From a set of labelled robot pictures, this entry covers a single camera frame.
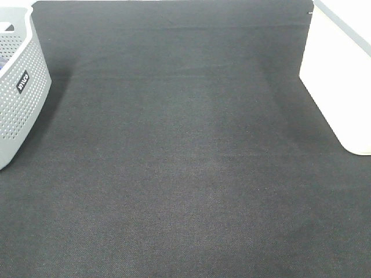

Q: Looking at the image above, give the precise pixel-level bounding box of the grey perforated laundry basket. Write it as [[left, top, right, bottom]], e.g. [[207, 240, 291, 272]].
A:
[[1, 3, 52, 168]]

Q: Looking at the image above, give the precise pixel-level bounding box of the white plastic bin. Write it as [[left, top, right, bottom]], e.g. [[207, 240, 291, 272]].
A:
[[299, 1, 370, 156]]

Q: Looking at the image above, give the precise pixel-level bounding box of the black fabric table mat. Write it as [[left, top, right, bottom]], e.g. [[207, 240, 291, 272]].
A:
[[1, 1, 370, 277]]

